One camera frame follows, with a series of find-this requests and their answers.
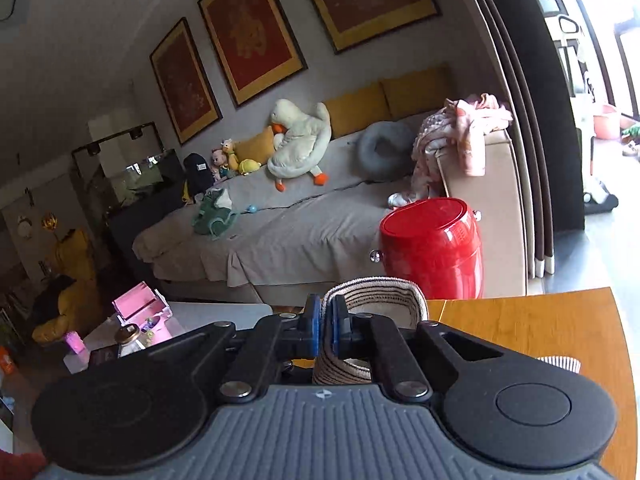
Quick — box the green cloth on sofa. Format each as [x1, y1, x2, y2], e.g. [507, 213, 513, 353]
[192, 187, 241, 241]

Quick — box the black white striped garment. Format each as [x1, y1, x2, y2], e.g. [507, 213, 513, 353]
[312, 282, 582, 386]

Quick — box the person's red fleece torso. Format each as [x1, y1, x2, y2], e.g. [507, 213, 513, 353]
[0, 452, 47, 480]

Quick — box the pink storage box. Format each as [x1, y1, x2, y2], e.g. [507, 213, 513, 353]
[112, 281, 173, 332]

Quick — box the grey covered sofa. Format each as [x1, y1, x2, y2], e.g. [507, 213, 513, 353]
[131, 62, 528, 306]

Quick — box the grey coffee table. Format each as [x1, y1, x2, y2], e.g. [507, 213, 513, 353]
[65, 301, 273, 376]

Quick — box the grey ring pillow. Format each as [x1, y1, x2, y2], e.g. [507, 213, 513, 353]
[356, 121, 416, 182]

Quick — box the yellow jacket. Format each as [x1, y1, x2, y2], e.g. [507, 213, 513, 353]
[31, 227, 103, 346]

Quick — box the pink plastic basin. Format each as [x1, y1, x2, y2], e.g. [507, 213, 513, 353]
[592, 103, 621, 141]

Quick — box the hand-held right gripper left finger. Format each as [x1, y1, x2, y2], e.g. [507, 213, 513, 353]
[145, 294, 323, 404]

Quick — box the small yellow pillow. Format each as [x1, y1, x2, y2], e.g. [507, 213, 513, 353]
[232, 126, 276, 166]

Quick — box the dark blue plush bag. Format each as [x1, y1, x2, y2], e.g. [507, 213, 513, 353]
[182, 152, 215, 196]

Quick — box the white goose plush toy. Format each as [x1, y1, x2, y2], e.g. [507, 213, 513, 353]
[266, 98, 333, 192]

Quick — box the glass jar with lid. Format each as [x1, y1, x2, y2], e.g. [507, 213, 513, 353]
[114, 324, 147, 359]

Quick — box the pink clothes heap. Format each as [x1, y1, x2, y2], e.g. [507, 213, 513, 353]
[387, 92, 514, 209]

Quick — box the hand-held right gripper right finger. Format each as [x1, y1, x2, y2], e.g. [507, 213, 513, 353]
[331, 294, 506, 404]

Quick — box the yellow sofa back cushion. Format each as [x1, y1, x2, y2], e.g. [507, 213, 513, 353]
[322, 83, 392, 138]
[381, 62, 453, 121]

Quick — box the yellow giraffe doll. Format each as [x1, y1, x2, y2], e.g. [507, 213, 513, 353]
[221, 139, 240, 173]

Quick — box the pink doll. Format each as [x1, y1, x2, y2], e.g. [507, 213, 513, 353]
[210, 147, 231, 182]

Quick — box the glass fish tank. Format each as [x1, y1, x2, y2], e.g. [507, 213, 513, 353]
[70, 121, 186, 211]

